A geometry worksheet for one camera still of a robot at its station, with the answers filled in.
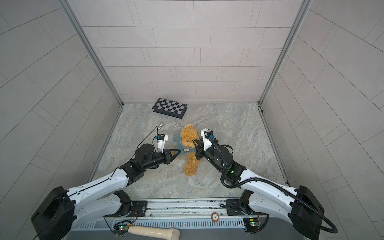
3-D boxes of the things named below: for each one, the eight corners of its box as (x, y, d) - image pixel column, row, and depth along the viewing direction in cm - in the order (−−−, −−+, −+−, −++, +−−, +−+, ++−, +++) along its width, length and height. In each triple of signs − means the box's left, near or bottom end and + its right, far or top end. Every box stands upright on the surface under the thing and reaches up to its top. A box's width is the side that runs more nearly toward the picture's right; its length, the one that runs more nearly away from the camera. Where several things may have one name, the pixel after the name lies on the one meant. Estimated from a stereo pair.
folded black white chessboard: (152, 111, 114) (151, 108, 111) (159, 101, 121) (159, 97, 118) (182, 118, 109) (181, 115, 106) (187, 107, 117) (187, 104, 114)
